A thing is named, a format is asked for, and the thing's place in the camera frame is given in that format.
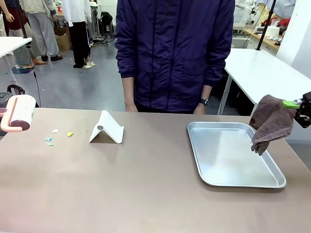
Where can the brown cardboard box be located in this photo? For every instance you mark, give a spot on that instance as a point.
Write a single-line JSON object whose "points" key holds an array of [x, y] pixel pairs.
{"points": [[63, 40]]}

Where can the black pole stand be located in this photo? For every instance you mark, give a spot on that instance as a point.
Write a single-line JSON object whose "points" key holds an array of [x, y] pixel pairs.
{"points": [[266, 24]]}

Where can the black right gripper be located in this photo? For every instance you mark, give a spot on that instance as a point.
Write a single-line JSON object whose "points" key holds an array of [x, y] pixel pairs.
{"points": [[305, 114]]}

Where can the brown towel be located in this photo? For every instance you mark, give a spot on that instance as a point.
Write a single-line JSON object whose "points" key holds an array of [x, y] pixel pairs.
{"points": [[272, 121]]}

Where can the person's left hand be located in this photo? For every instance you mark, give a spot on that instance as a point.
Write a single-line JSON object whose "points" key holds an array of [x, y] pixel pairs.
{"points": [[200, 109]]}

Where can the large white table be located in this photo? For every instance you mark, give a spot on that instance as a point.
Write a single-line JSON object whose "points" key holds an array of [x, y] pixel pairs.
{"points": [[262, 70]]}

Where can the black stool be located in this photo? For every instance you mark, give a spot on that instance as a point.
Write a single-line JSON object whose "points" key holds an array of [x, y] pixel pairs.
{"points": [[106, 23]]}

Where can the black backpack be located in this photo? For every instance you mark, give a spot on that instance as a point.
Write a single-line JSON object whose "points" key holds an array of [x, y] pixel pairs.
{"points": [[14, 91]]}

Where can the bystander in black trousers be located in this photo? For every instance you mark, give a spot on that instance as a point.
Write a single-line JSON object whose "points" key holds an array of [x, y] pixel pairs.
{"points": [[79, 36]]}

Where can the pink and white lint roller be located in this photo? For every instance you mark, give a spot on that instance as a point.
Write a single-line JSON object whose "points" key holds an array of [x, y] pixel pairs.
{"points": [[20, 112]]}

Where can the white paper scrap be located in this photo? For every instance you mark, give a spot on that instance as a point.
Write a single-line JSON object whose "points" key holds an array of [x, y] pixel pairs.
{"points": [[55, 130]]}

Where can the bystander in dark red top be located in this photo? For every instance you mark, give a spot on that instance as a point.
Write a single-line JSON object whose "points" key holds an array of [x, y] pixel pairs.
{"points": [[14, 21]]}

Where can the small white table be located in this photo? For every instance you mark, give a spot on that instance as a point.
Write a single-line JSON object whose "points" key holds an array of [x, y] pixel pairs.
{"points": [[12, 44]]}

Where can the green paper scrap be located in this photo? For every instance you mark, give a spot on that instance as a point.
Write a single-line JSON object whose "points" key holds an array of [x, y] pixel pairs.
{"points": [[50, 144]]}

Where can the white folded roller stand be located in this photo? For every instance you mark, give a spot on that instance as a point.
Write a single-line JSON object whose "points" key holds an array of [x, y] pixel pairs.
{"points": [[109, 128]]}

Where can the person's right hand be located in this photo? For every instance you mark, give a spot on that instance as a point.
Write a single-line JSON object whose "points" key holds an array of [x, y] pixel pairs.
{"points": [[131, 107]]}

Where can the person's left forearm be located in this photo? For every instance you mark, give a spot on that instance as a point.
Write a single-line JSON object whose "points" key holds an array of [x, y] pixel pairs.
{"points": [[206, 92]]}

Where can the person in navy jacket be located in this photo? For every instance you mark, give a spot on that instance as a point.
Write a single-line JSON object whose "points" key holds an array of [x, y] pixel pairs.
{"points": [[172, 48]]}

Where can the blue paper scrap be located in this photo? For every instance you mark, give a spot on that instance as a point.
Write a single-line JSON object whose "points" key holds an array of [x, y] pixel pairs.
{"points": [[48, 139]]}

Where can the person's right forearm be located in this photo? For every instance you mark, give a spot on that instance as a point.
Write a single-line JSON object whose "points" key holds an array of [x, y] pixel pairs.
{"points": [[128, 89]]}

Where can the bystander in grey trousers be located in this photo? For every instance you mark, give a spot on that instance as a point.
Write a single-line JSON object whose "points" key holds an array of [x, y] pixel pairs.
{"points": [[43, 31]]}

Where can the wooden workbench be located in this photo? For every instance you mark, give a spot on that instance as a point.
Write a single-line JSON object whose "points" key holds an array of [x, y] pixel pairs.
{"points": [[264, 38]]}

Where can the silver metal tray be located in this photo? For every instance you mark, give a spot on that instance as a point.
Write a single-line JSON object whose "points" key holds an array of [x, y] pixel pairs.
{"points": [[230, 157]]}

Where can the black tripod pole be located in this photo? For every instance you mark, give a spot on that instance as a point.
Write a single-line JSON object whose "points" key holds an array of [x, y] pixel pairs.
{"points": [[31, 60]]}

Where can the translucent storage box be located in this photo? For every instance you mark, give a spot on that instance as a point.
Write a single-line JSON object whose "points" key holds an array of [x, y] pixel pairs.
{"points": [[239, 15]]}

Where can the black wristwatch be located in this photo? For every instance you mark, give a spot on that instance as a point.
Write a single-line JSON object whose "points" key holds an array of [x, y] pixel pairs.
{"points": [[204, 102]]}

